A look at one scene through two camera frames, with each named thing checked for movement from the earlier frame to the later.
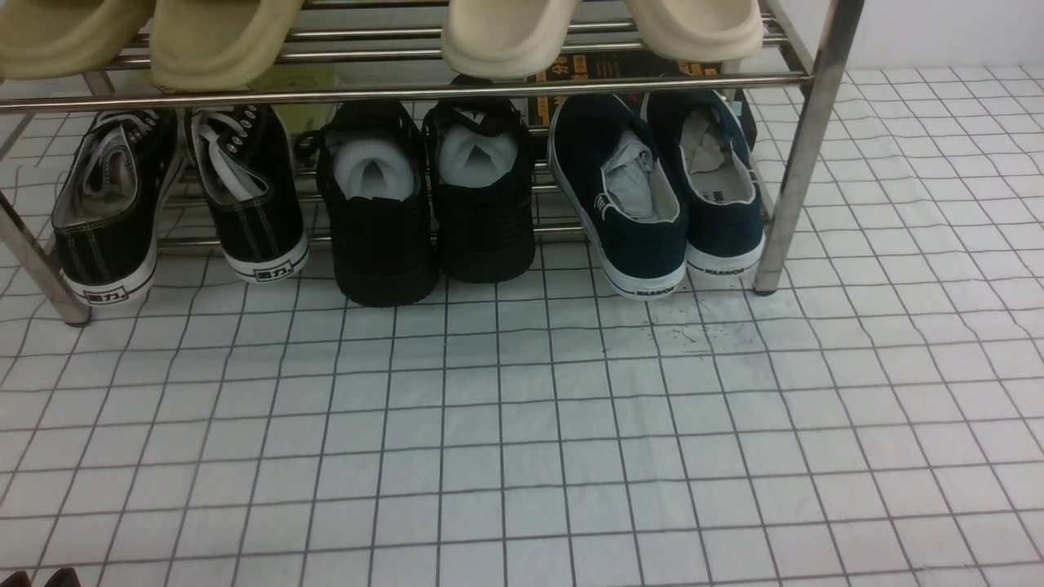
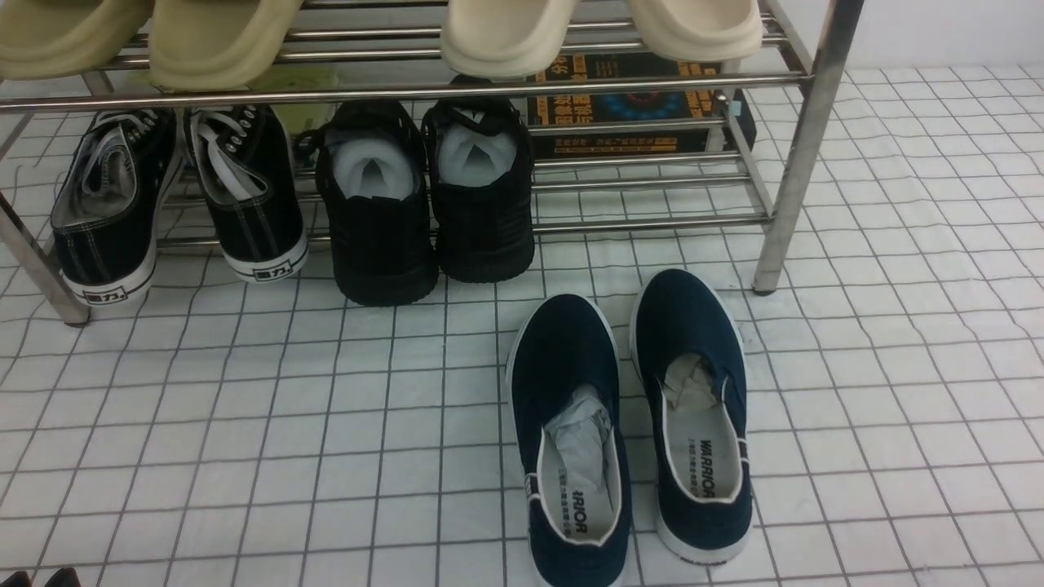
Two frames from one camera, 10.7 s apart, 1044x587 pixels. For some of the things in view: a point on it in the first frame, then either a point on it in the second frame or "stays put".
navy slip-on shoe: (711, 147) to (689, 346)
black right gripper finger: (64, 577) stays put
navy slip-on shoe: (625, 191) to (563, 366)
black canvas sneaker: (249, 173) stays put
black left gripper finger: (18, 579) stays put
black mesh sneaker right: (482, 180) stays put
